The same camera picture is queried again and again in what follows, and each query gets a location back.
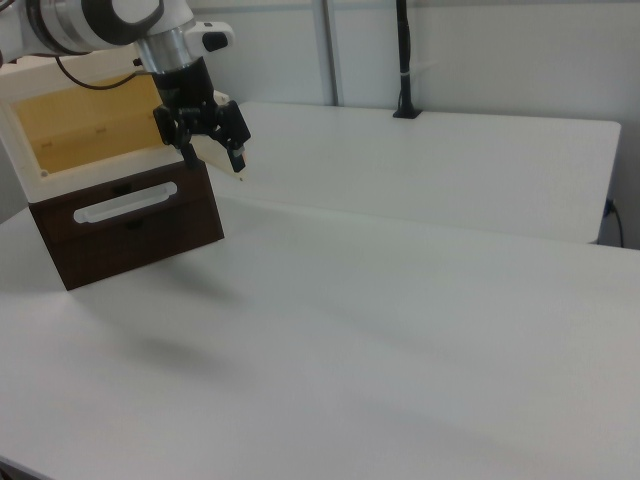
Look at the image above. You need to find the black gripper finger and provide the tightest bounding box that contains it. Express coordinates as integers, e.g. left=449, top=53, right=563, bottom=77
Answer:
left=152, top=104, right=202, bottom=169
left=201, top=99, right=253, bottom=174

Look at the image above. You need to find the white drawer handle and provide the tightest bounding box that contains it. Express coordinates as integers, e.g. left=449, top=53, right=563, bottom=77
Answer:
left=72, top=180, right=179, bottom=224

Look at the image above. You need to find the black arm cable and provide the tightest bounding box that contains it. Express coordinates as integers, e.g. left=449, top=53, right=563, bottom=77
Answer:
left=53, top=53, right=152, bottom=92

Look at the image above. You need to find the dark brown wooden drawer box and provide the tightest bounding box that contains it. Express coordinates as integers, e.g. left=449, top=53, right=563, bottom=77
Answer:
left=28, top=160, right=226, bottom=292

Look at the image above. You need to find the grey partition post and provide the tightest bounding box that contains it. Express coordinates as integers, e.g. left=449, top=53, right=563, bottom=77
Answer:
left=317, top=0, right=343, bottom=107

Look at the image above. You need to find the black clamped pole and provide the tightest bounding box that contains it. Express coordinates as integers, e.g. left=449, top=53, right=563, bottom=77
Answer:
left=391, top=0, right=424, bottom=121

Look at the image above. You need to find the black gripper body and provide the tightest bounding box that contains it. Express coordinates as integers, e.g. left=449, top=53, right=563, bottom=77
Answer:
left=152, top=56, right=224, bottom=119

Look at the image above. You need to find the black power cable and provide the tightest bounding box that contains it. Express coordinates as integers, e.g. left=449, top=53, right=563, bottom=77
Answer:
left=603, top=198, right=627, bottom=247

